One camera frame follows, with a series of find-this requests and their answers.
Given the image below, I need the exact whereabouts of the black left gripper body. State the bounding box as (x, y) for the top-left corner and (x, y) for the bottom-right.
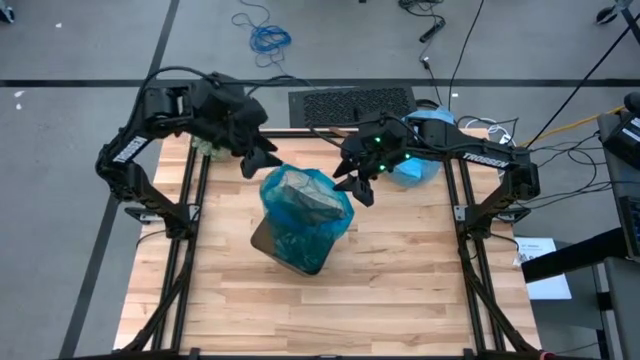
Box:
(189, 73), (270, 157)

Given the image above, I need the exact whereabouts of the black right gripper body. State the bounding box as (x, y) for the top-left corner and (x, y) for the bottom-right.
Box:
(339, 112), (426, 174)

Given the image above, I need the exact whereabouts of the light blue trash bag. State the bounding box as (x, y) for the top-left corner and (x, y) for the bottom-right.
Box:
(387, 106), (457, 190)

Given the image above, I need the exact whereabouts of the teal trash bag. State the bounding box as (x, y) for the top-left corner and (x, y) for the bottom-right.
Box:
(258, 163), (356, 276)

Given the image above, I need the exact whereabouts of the dark grey trash bin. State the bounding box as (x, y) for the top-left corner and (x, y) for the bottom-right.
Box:
(249, 169), (351, 278)

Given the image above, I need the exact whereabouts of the green artificial potted plant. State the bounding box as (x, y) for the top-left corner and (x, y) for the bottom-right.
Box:
(192, 134), (232, 163)

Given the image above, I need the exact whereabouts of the black perforated floor mat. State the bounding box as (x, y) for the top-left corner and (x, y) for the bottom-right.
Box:
(288, 85), (422, 129)

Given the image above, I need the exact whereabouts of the white printed paper sheet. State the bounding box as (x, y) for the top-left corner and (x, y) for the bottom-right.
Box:
(512, 236), (573, 302)

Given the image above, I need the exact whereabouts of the black stand pole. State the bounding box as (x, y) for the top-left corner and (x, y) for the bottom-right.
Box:
(541, 22), (640, 133)

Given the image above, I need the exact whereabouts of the black desk bar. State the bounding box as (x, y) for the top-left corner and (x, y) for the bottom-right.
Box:
(520, 227), (632, 284)

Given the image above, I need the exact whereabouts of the black desk device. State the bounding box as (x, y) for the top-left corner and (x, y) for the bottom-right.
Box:
(598, 91), (640, 167)

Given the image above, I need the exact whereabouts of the grey cabinet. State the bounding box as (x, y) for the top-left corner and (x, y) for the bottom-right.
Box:
(593, 257), (640, 360)

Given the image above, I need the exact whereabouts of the black aluminium cross rail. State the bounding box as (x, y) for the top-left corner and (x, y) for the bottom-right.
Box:
(114, 352), (546, 360)
(259, 129), (466, 140)

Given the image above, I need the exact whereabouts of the blue coiled cable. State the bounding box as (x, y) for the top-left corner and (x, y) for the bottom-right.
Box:
(230, 0), (315, 89)

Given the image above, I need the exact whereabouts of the black power strip with cable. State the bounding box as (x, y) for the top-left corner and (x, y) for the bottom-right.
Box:
(398, 0), (448, 44)

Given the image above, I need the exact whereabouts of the long black floor cable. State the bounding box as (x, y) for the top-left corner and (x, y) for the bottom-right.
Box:
(417, 0), (486, 129)

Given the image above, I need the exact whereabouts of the black aluminium support frame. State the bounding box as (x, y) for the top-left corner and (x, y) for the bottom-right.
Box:
(439, 129), (544, 357)
(121, 130), (211, 354)

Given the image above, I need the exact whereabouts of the yellow cable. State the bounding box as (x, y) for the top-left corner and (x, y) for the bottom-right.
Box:
(544, 104), (626, 137)

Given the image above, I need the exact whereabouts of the black cable bundle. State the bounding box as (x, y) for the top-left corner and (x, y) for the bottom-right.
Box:
(492, 117), (616, 206)

